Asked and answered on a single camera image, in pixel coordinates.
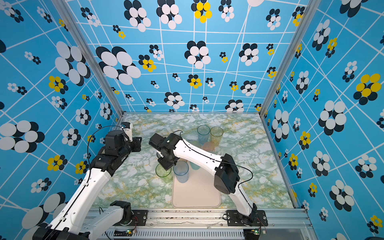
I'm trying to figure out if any blue clear glass front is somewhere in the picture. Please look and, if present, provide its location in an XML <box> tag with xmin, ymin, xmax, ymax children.
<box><xmin>173</xmin><ymin>161</ymin><xmax>189</xmax><ymax>184</ymax></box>

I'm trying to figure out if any green clear glass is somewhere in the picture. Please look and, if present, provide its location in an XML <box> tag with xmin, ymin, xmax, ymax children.
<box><xmin>155</xmin><ymin>164</ymin><xmax>173</xmax><ymax>184</ymax></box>

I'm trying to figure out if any teal textured cup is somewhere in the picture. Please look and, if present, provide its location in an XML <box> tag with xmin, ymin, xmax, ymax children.
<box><xmin>190</xmin><ymin>162</ymin><xmax>200</xmax><ymax>170</ymax></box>

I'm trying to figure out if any pink textured cup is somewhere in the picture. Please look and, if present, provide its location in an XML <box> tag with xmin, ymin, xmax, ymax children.
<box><xmin>203</xmin><ymin>142</ymin><xmax>215</xmax><ymax>153</ymax></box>

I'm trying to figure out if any yellow clear tall glass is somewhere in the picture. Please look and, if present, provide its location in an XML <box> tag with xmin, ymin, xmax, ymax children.
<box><xmin>210</xmin><ymin>127</ymin><xmax>224</xmax><ymax>147</ymax></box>

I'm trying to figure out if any light green textured cup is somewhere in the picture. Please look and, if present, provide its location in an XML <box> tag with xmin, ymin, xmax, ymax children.
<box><xmin>190</xmin><ymin>141</ymin><xmax>202</xmax><ymax>148</ymax></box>

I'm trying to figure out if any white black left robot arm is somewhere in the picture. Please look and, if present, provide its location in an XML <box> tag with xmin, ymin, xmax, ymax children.
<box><xmin>32</xmin><ymin>129</ymin><xmax>142</xmax><ymax>240</ymax></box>

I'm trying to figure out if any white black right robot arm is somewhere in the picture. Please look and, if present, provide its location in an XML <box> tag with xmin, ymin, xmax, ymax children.
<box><xmin>149</xmin><ymin>133</ymin><xmax>260</xmax><ymax>226</ymax></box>

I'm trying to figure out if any beige rectangular tray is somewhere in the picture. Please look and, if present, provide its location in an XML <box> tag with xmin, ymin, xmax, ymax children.
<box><xmin>172</xmin><ymin>146</ymin><xmax>221</xmax><ymax>208</ymax></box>

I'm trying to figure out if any blue clear tall glass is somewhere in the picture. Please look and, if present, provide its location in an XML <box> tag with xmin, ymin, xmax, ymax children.
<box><xmin>197</xmin><ymin>125</ymin><xmax>211</xmax><ymax>145</ymax></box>

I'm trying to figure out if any small green circuit board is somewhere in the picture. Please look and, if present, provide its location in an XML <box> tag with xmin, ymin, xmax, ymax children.
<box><xmin>114</xmin><ymin>229</ymin><xmax>136</xmax><ymax>237</ymax></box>

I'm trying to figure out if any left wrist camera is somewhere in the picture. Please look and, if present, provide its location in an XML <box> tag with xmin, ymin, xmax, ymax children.
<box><xmin>121</xmin><ymin>122</ymin><xmax>133</xmax><ymax>142</ymax></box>

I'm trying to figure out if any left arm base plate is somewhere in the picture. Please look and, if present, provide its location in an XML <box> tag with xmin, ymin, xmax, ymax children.
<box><xmin>114</xmin><ymin>210</ymin><xmax>149</xmax><ymax>227</ymax></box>

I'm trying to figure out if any aluminium front frame rail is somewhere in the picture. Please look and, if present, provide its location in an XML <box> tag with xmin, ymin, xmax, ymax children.
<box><xmin>104</xmin><ymin>209</ymin><xmax>317</xmax><ymax>240</ymax></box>

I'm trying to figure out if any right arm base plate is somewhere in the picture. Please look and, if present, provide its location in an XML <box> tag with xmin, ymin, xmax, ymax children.
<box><xmin>224</xmin><ymin>210</ymin><xmax>268</xmax><ymax>227</ymax></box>

